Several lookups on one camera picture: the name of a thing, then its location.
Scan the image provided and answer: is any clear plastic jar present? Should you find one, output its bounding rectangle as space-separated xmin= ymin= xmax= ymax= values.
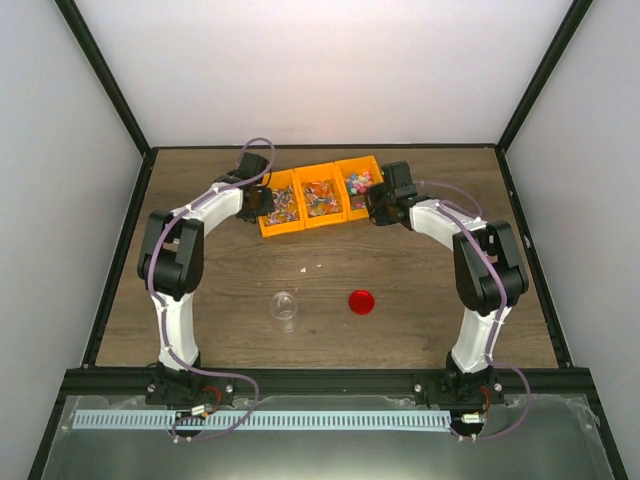
xmin=270 ymin=291 xmax=298 ymax=333

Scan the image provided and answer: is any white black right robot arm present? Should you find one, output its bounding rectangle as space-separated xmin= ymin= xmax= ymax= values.
xmin=365 ymin=162 xmax=529 ymax=403

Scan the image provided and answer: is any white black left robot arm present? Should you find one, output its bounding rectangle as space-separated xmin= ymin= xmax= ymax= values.
xmin=137 ymin=152 xmax=273 ymax=404

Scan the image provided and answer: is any red jar lid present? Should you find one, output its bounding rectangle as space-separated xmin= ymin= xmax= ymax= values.
xmin=348 ymin=290 xmax=375 ymax=315

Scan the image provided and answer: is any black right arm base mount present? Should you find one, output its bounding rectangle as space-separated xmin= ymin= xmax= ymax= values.
xmin=411 ymin=367 xmax=504 ymax=409

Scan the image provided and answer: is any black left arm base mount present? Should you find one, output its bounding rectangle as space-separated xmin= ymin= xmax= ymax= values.
xmin=144 ymin=363 xmax=236 ymax=407

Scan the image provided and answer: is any light blue slotted cable duct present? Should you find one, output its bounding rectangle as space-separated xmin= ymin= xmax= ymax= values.
xmin=71 ymin=410 xmax=451 ymax=432

